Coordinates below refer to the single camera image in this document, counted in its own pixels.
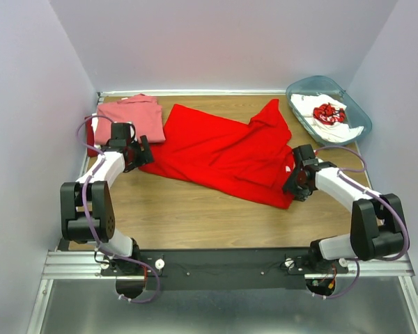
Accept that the aluminium extrusion rail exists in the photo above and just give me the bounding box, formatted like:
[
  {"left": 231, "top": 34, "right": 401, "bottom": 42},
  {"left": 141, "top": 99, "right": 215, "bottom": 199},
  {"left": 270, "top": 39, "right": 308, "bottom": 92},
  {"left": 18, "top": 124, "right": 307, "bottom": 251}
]
[{"left": 42, "top": 248, "right": 415, "bottom": 279}]

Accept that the folded pink t-shirt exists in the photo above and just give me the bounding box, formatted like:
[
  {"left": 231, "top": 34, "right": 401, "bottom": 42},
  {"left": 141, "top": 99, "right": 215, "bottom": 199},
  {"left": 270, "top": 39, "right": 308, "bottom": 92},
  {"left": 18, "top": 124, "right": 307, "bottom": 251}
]
[{"left": 94, "top": 94, "right": 166, "bottom": 145}]

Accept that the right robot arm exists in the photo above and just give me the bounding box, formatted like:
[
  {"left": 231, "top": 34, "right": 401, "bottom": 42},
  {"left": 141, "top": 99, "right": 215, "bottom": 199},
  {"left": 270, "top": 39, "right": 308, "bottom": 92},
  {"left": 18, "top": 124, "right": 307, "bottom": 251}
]
[{"left": 282, "top": 144, "right": 410, "bottom": 273}]

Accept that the folded white t-shirt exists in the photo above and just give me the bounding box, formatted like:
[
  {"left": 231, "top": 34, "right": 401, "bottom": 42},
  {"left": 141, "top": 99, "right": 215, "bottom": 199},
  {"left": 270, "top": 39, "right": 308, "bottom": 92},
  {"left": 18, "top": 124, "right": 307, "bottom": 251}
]
[{"left": 91, "top": 113, "right": 100, "bottom": 149}]

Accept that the white printed t-shirt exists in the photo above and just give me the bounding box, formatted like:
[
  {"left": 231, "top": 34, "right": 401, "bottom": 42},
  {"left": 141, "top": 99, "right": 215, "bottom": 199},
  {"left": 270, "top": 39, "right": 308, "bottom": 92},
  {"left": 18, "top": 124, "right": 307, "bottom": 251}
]
[{"left": 291, "top": 94, "right": 364, "bottom": 143}]

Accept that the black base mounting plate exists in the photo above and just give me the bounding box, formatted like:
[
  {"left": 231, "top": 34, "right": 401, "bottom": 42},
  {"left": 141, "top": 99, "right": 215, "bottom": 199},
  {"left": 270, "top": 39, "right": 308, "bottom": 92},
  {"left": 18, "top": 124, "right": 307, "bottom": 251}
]
[{"left": 99, "top": 247, "right": 349, "bottom": 292}]

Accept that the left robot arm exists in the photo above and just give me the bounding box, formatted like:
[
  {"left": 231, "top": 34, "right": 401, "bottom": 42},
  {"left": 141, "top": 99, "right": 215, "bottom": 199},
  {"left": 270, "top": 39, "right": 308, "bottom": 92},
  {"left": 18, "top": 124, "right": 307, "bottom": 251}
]
[{"left": 60, "top": 122, "right": 154, "bottom": 275}]

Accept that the folded dark red t-shirt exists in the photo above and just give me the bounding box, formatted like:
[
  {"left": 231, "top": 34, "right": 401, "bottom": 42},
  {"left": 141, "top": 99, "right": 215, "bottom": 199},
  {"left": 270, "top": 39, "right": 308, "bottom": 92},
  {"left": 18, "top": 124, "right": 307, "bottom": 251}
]
[{"left": 84, "top": 115, "right": 100, "bottom": 158}]

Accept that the clear blue plastic bin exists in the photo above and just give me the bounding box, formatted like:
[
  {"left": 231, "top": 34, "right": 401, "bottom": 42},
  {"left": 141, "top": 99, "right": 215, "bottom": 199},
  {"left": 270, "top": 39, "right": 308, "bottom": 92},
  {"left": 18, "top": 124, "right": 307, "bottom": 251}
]
[{"left": 286, "top": 75, "right": 372, "bottom": 146}]

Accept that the bright red t-shirt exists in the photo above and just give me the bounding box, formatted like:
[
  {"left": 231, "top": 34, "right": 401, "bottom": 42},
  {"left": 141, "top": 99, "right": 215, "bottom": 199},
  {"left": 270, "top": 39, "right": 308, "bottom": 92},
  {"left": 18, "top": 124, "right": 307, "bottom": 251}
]
[{"left": 140, "top": 99, "right": 294, "bottom": 209}]

